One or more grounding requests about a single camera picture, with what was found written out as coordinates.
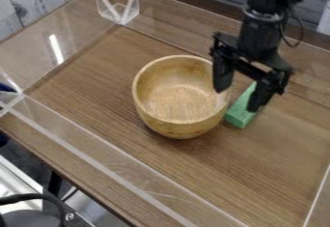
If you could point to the black metal bracket with screw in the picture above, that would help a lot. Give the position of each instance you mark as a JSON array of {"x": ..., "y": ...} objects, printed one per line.
[{"x": 73, "y": 220}]

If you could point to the blue object behind acrylic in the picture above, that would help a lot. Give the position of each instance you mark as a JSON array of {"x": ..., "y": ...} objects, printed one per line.
[{"x": 6, "y": 88}]

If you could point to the black table leg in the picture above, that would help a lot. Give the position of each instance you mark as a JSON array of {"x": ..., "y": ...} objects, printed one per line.
[{"x": 54, "y": 184}]

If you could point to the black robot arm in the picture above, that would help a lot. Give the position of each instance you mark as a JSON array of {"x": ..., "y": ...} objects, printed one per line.
[{"x": 271, "y": 7}]

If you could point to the green rectangular block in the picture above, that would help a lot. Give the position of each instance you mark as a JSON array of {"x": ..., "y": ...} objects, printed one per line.
[{"x": 236, "y": 115}]

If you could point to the light wooden bowl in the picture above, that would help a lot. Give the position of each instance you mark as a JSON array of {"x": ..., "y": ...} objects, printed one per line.
[{"x": 173, "y": 98}]

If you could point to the white object at right edge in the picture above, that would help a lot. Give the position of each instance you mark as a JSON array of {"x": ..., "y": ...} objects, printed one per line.
[{"x": 323, "y": 24}]

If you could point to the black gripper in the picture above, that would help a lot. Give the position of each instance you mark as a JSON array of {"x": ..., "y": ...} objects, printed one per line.
[{"x": 251, "y": 54}]

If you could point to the clear acrylic enclosure wall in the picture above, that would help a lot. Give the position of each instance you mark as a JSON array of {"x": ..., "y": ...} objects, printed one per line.
[{"x": 260, "y": 176}]

